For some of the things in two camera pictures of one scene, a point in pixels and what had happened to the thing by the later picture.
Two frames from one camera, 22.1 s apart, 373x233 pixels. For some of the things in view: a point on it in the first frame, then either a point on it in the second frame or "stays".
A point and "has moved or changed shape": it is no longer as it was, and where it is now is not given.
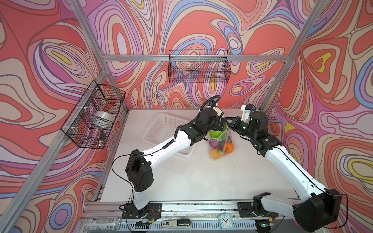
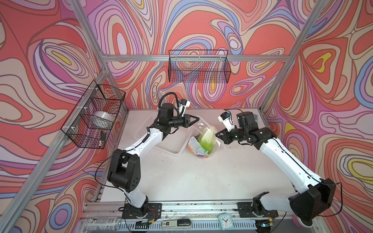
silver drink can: [102, 224] stays
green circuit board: [141, 224] stays
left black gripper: [217, 124] to [185, 121]
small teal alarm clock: [226, 221] stays
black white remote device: [179, 223] stays
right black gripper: [235, 120] to [226, 139]
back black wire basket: [201, 66] stays
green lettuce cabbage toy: [220, 135] has moved or changed shape
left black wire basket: [89, 123] stays
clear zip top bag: [221, 142] has moved or changed shape
